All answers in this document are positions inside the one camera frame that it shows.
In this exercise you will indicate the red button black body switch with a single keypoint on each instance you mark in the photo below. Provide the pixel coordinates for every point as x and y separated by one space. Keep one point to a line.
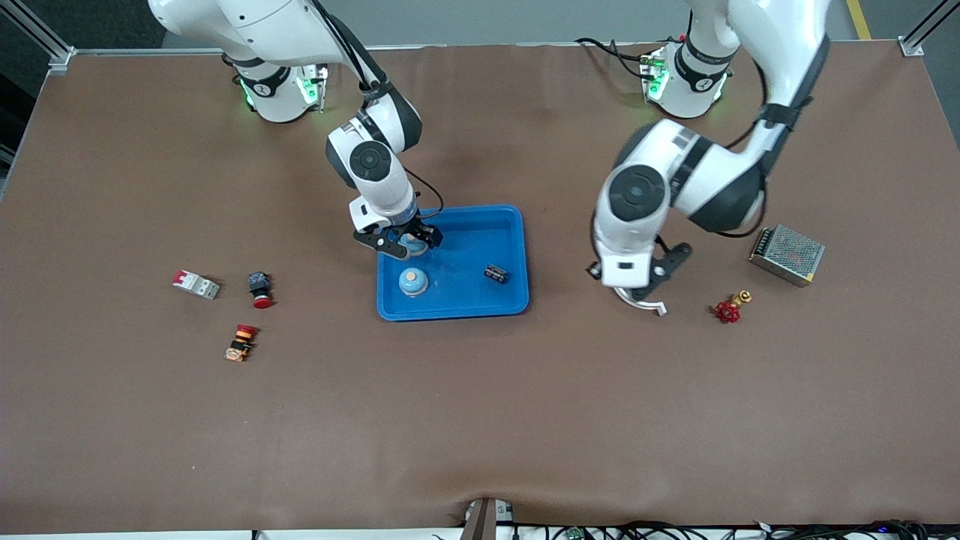
260 289

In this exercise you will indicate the light blue call bell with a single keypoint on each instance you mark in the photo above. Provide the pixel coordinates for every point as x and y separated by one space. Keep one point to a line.
413 282
411 242

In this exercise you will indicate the red button orange white switch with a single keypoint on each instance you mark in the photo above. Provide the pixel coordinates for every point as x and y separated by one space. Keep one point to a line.
241 343

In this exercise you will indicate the aluminium frame post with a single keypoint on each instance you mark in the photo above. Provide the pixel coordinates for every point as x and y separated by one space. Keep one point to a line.
911 46
60 56

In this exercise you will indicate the metal mesh power supply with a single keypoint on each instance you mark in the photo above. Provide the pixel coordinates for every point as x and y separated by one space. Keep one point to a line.
787 253

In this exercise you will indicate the grey metal table rail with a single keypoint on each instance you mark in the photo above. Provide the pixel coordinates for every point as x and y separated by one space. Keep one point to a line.
487 46

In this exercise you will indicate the white circuit breaker red lever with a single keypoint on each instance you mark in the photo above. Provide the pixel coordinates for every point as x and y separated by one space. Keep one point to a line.
196 285

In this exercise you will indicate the blue plastic tray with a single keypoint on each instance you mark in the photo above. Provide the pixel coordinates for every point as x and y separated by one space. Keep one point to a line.
465 247

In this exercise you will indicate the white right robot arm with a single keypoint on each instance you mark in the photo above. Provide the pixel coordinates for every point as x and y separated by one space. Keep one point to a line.
371 161

